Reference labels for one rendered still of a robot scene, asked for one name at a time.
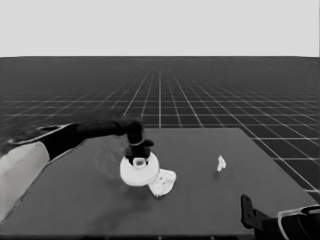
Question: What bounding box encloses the large thick white disc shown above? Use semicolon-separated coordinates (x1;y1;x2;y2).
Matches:
119;151;161;187

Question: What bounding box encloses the small white T-shaped piece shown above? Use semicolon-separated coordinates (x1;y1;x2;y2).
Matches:
216;155;228;174

